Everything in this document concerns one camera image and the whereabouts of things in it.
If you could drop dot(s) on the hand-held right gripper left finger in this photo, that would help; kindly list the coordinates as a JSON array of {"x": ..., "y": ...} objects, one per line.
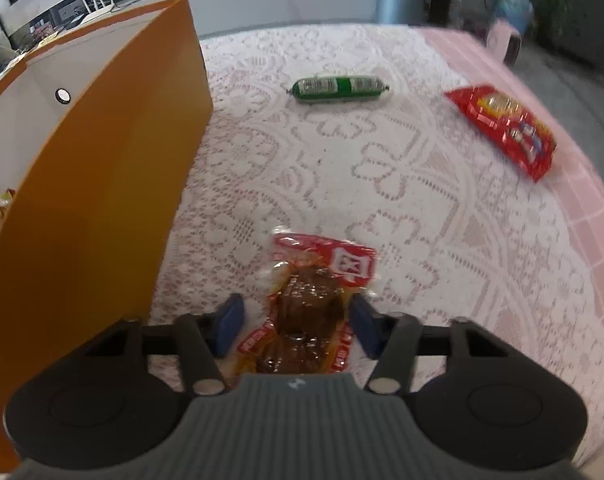
[{"x": 229, "y": 325}]

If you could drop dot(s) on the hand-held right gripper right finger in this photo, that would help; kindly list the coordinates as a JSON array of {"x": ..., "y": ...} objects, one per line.
[{"x": 365, "y": 330}]

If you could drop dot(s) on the braised meat packet red label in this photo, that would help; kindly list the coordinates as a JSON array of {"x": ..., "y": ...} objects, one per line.
[{"x": 307, "y": 300}]

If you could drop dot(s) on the orange and white storage box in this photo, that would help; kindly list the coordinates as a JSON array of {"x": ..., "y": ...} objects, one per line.
[{"x": 107, "y": 185}]

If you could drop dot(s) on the white lace tablecloth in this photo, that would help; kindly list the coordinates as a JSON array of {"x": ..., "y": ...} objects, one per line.
[{"x": 381, "y": 200}]

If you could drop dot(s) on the green sausage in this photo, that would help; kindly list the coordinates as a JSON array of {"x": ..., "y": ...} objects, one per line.
[{"x": 337, "y": 87}]

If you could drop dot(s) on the large red snack packet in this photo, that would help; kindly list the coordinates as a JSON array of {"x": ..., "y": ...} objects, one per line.
[{"x": 506, "y": 125}]

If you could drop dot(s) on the pink checked tablecloth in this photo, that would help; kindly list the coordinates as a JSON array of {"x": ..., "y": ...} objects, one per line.
[{"x": 591, "y": 200}]

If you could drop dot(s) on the pink space heater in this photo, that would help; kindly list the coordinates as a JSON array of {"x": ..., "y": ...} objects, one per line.
[{"x": 504, "y": 42}]

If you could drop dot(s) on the grey and white tv cabinet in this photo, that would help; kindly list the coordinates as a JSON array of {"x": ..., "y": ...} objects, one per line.
[{"x": 292, "y": 0}]

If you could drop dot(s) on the blue water jug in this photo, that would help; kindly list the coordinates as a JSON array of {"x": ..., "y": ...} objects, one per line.
[{"x": 514, "y": 7}]

